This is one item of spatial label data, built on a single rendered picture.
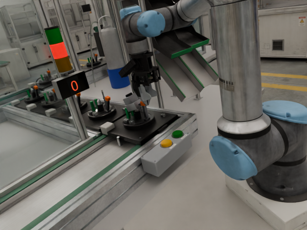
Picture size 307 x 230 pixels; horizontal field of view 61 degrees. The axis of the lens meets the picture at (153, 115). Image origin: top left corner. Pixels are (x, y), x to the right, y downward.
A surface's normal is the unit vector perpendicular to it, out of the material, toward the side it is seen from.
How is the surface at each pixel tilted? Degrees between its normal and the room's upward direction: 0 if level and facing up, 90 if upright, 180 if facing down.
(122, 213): 0
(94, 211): 90
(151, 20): 90
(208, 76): 45
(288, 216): 1
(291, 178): 73
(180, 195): 0
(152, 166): 90
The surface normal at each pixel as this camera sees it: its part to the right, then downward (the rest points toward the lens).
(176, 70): 0.31, -0.48
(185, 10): -0.68, 0.65
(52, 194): -0.18, -0.90
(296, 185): 0.03, 0.11
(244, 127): -0.26, -0.36
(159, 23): 0.50, 0.27
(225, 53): -0.65, 0.40
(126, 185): 0.75, 0.14
